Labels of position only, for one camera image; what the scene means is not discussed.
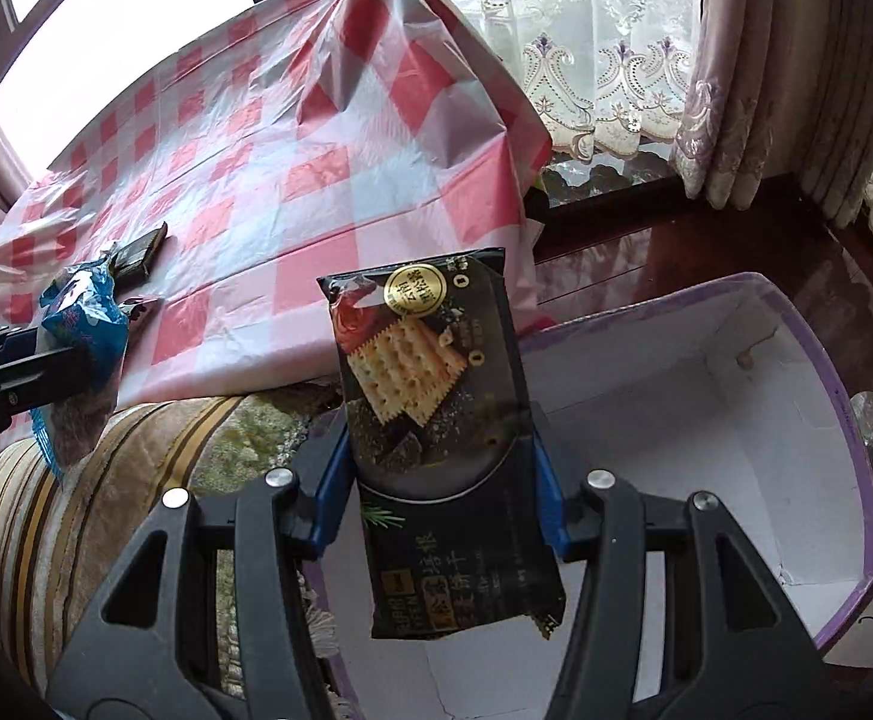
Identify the red checked plastic tablecloth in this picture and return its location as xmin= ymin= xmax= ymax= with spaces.
xmin=0 ymin=0 xmax=553 ymax=410

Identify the purple-edged white cardboard box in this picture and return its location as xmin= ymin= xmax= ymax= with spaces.
xmin=297 ymin=274 xmax=873 ymax=720

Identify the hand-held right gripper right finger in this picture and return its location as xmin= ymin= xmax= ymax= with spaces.
xmin=530 ymin=401 xmax=820 ymax=720

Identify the black cracker packet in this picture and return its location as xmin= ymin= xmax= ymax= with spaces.
xmin=316 ymin=247 xmax=566 ymax=642

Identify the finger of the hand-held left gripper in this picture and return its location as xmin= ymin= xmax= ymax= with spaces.
xmin=0 ymin=345 xmax=98 ymax=458
xmin=0 ymin=326 xmax=44 ymax=383

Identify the dark wooden window frame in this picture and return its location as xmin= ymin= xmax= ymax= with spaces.
xmin=0 ymin=0 xmax=276 ymax=102

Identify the dark snack packet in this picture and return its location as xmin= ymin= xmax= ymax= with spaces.
xmin=108 ymin=223 xmax=169 ymax=287

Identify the blue snack packet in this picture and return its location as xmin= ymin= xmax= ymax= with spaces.
xmin=31 ymin=259 xmax=131 ymax=481

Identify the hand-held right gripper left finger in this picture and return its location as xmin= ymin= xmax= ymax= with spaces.
xmin=46 ymin=401 xmax=364 ymax=720

